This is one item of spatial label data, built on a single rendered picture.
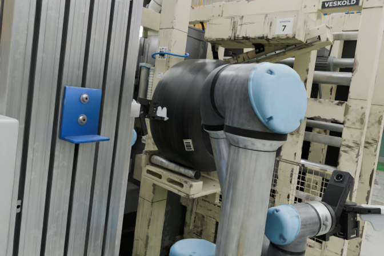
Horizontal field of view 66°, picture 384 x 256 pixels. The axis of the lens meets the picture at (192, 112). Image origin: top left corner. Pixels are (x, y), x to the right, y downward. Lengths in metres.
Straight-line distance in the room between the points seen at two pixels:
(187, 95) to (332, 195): 0.77
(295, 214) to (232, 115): 0.27
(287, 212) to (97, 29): 0.51
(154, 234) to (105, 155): 1.39
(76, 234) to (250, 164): 0.34
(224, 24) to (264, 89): 1.40
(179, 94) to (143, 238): 0.98
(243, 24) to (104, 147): 1.33
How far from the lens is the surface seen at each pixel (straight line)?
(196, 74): 1.39
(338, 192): 0.81
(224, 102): 0.55
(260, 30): 1.71
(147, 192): 1.87
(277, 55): 1.78
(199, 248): 0.73
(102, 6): 0.58
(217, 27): 1.88
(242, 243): 0.57
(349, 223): 0.83
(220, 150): 0.66
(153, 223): 1.92
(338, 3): 1.93
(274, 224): 0.67
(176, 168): 1.54
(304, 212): 0.70
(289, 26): 1.64
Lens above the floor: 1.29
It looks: 3 degrees down
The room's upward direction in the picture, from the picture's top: 7 degrees clockwise
